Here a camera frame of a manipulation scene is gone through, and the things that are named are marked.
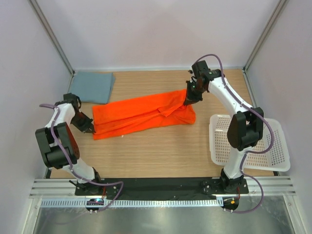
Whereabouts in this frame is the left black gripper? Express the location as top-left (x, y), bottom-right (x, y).
top-left (70, 111), bottom-right (96, 134)

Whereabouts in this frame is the orange t shirt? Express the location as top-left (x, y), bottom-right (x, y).
top-left (92, 89), bottom-right (196, 140)

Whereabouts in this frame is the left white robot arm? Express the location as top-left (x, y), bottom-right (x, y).
top-left (35, 93), bottom-right (103, 195)

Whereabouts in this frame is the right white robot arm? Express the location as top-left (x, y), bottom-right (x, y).
top-left (183, 60), bottom-right (264, 193)

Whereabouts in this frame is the folded blue-grey t shirt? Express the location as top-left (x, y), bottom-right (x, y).
top-left (69, 71), bottom-right (116, 104)

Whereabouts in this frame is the white plastic basket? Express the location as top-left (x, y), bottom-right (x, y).
top-left (209, 114), bottom-right (291, 173)

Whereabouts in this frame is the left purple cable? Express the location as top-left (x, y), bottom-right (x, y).
top-left (39, 103), bottom-right (124, 224)

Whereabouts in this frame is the aluminium rail frame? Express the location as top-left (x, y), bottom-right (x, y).
top-left (29, 176), bottom-right (296, 198)

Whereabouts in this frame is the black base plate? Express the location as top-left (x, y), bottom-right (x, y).
top-left (70, 177), bottom-right (249, 201)

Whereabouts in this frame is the white slotted cable duct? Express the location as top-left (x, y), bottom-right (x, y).
top-left (40, 197), bottom-right (223, 209)

